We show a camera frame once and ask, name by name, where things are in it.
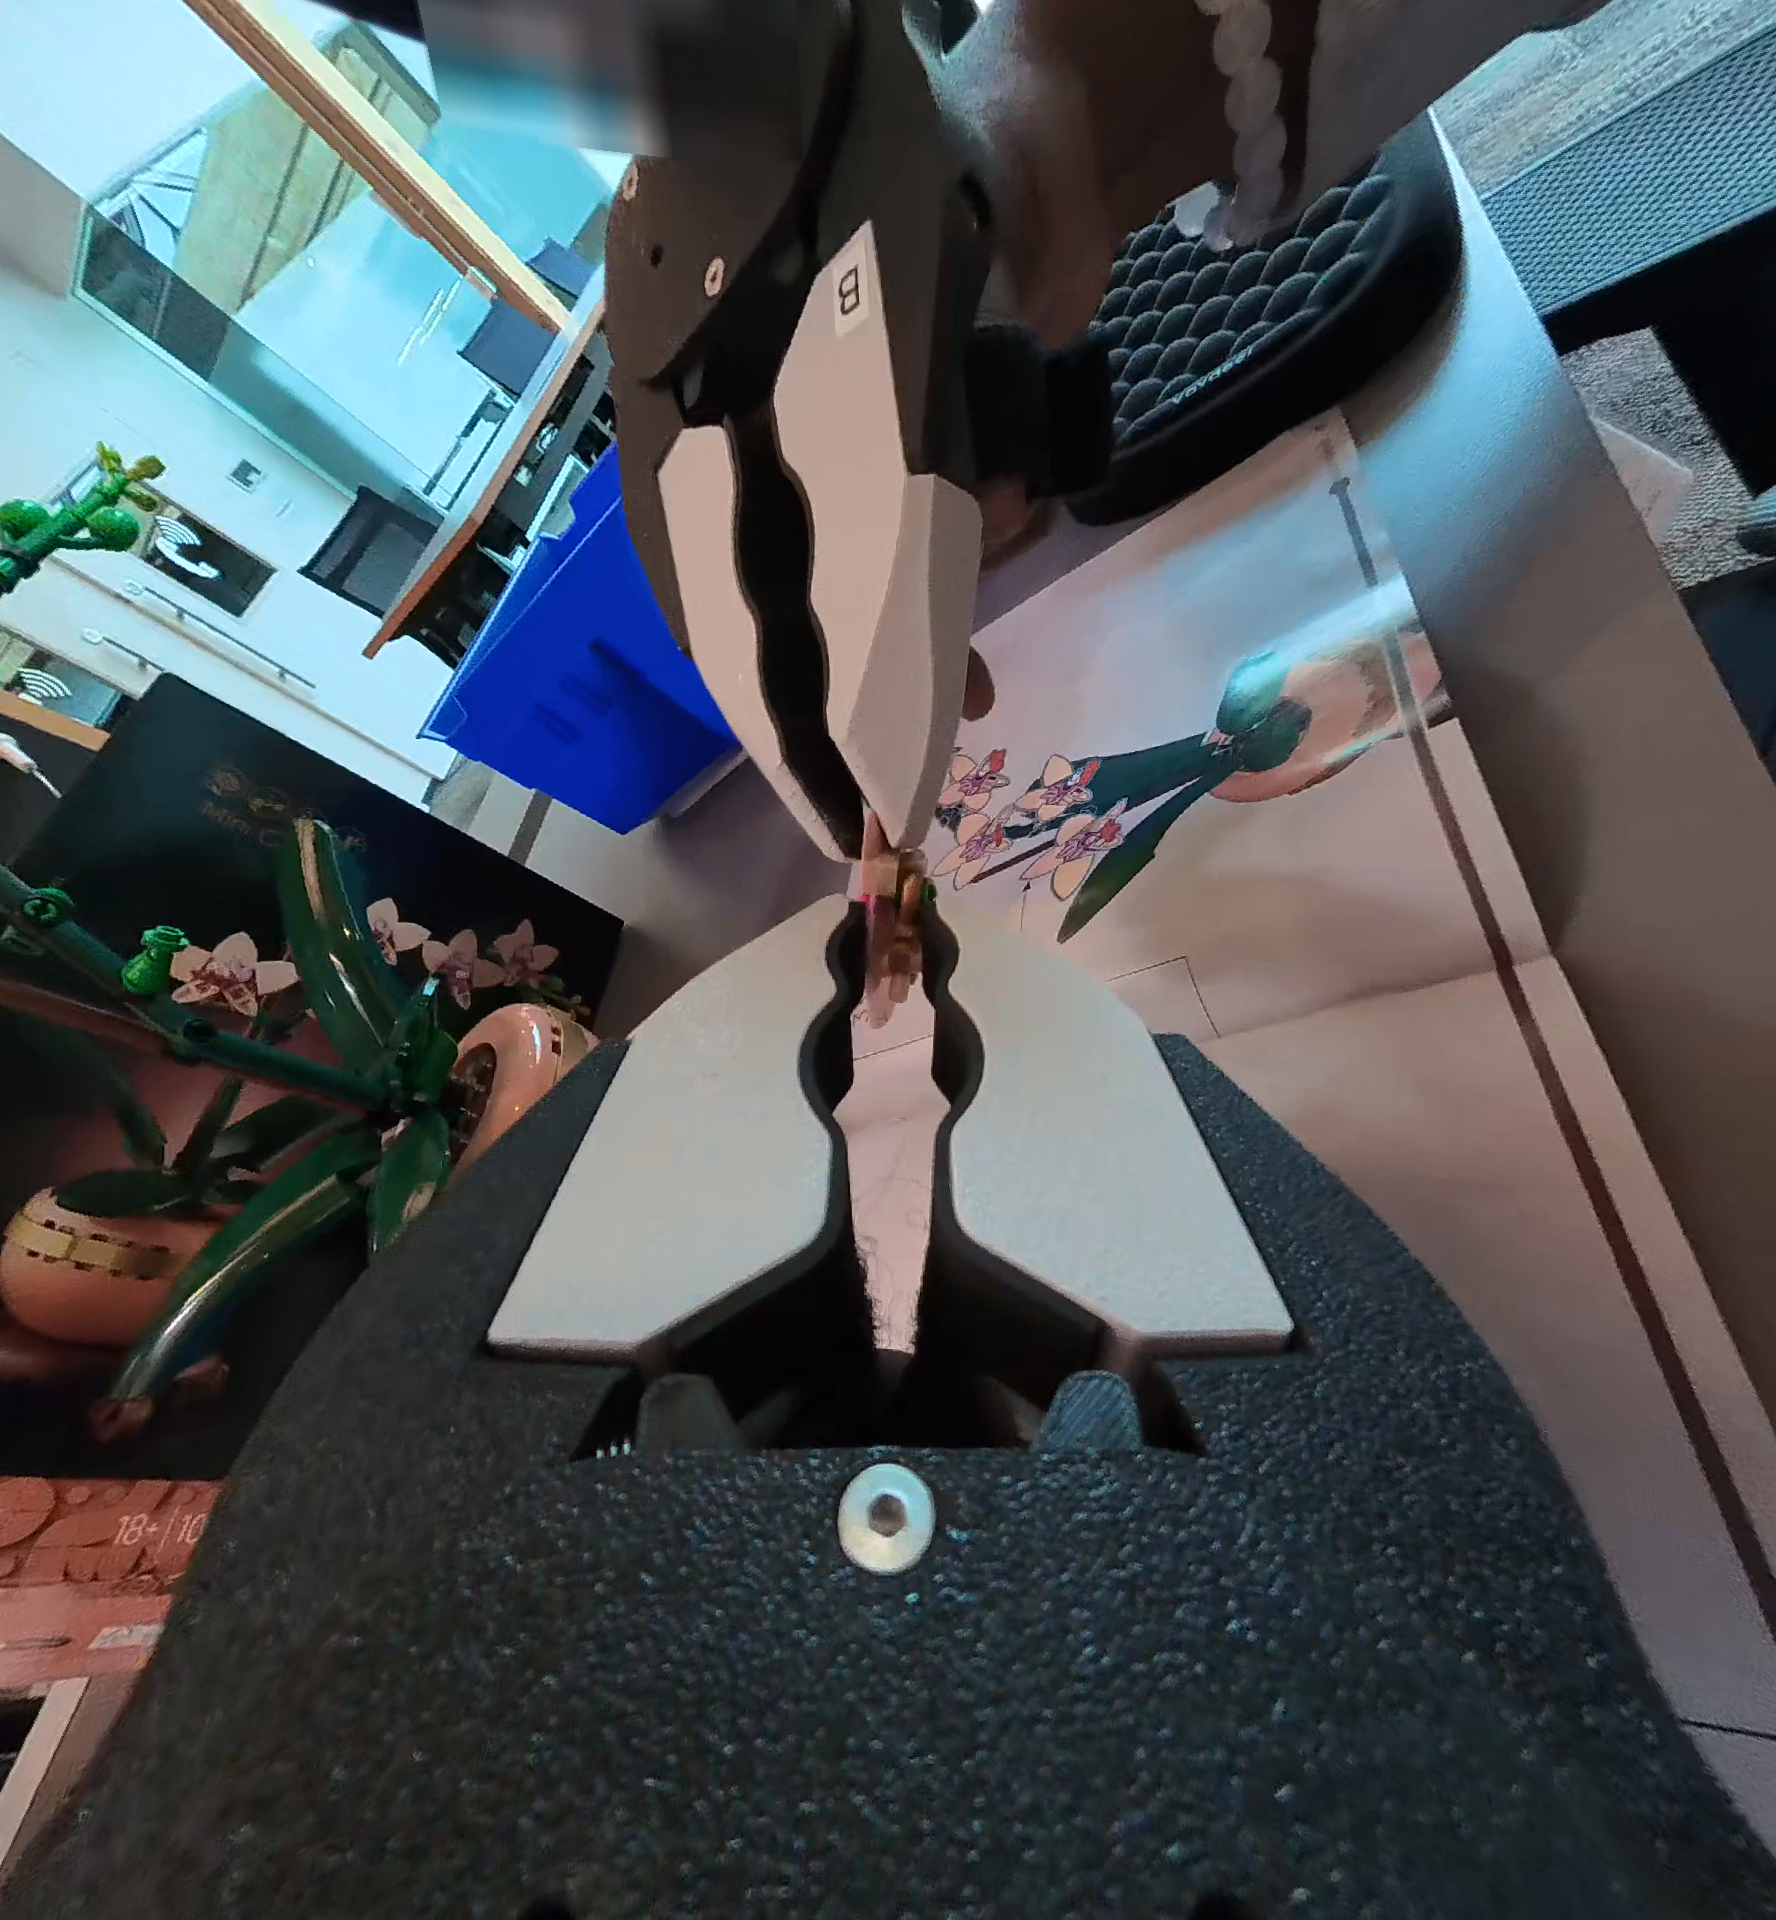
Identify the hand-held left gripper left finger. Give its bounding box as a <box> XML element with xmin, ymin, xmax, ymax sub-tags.
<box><xmin>487</xmin><ymin>904</ymin><xmax>890</xmax><ymax>1412</ymax></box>

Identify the orchid instruction booklet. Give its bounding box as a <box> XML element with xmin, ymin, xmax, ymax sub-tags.
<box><xmin>828</xmin><ymin>411</ymin><xmax>1776</xmax><ymax>1741</ymax></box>

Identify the blue plastic bin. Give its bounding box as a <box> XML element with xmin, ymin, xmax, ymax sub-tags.
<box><xmin>415</xmin><ymin>442</ymin><xmax>747</xmax><ymax>839</ymax></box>

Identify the black orchid set box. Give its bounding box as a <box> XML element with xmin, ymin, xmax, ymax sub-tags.
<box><xmin>0</xmin><ymin>672</ymin><xmax>626</xmax><ymax>1711</ymax></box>

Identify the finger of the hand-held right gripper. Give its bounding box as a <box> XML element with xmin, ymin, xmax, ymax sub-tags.
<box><xmin>772</xmin><ymin>220</ymin><xmax>982</xmax><ymax>854</ymax></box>
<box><xmin>624</xmin><ymin>391</ymin><xmax>871</xmax><ymax>869</ymax></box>

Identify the wood-edged table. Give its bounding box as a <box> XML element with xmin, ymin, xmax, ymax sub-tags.
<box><xmin>363</xmin><ymin>256</ymin><xmax>620</xmax><ymax>662</ymax></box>

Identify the black wall sign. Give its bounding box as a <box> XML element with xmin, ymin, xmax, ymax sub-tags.
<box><xmin>146</xmin><ymin>509</ymin><xmax>283</xmax><ymax>616</ymax></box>

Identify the small pink brick flower piece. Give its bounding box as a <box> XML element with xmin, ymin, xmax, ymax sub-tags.
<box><xmin>850</xmin><ymin>839</ymin><xmax>934</xmax><ymax>1029</ymax></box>

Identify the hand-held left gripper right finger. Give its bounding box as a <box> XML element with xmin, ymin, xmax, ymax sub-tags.
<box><xmin>911</xmin><ymin>904</ymin><xmax>1297</xmax><ymax>1426</ymax></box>

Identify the white desk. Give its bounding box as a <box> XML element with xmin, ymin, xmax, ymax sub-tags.
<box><xmin>423</xmin><ymin>104</ymin><xmax>1776</xmax><ymax>1920</ymax></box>

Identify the black office chair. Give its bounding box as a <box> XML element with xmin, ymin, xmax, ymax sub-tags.
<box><xmin>294</xmin><ymin>486</ymin><xmax>445</xmax><ymax>624</ymax></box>

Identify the black honeycomb cushion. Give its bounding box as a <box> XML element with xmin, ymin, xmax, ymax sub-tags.
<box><xmin>1074</xmin><ymin>141</ymin><xmax>1460</xmax><ymax>526</ymax></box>

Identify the brick orchid plant model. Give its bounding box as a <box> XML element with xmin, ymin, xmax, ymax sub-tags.
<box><xmin>0</xmin><ymin>442</ymin><xmax>602</xmax><ymax>1412</ymax></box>

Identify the white bead bracelet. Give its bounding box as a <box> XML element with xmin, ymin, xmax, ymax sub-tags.
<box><xmin>1184</xmin><ymin>0</ymin><xmax>1332</xmax><ymax>250</ymax></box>

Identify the person's right hand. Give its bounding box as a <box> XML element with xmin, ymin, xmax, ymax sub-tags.
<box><xmin>902</xmin><ymin>0</ymin><xmax>1253</xmax><ymax>331</ymax></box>

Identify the wood-framed glass partition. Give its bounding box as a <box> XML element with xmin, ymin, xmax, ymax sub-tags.
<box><xmin>0</xmin><ymin>0</ymin><xmax>634</xmax><ymax>498</ymax></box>

